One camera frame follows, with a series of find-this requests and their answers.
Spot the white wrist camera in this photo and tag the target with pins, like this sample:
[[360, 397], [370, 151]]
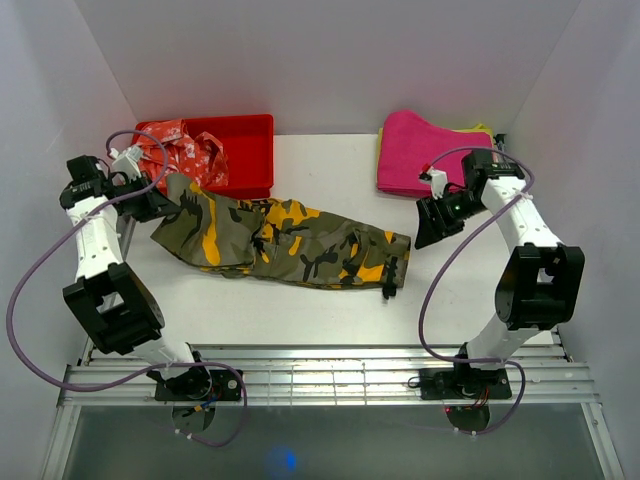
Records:
[[127, 161], [436, 180]]

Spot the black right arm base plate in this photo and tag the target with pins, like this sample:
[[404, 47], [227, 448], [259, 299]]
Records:
[[463, 383]]

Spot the red plastic bin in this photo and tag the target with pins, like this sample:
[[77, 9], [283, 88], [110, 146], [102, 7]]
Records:
[[248, 142]]

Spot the yellow-green folded cloth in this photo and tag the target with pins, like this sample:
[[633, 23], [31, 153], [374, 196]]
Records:
[[478, 128]]

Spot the pink folded towel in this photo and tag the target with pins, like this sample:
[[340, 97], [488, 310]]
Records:
[[410, 143]]

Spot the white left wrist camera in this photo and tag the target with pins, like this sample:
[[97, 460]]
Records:
[[127, 161]]

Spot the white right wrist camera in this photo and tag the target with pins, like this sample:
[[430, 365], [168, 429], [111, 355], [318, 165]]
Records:
[[436, 180]]

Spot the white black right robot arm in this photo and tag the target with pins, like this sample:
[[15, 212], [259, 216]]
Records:
[[539, 286]]

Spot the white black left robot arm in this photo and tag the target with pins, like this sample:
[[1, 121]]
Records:
[[111, 303]]

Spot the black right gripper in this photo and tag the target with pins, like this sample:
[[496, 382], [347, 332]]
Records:
[[428, 230]]

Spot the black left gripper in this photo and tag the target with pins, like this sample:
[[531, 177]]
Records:
[[156, 205]]

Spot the orange white floral garment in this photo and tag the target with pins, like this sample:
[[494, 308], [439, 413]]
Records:
[[201, 158]]

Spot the camouflage yellow green trousers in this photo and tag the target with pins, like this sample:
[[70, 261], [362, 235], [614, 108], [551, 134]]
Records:
[[280, 240]]

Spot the aluminium table edge rail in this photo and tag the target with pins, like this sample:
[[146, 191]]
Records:
[[371, 376]]

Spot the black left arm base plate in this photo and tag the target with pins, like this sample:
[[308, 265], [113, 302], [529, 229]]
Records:
[[197, 386]]

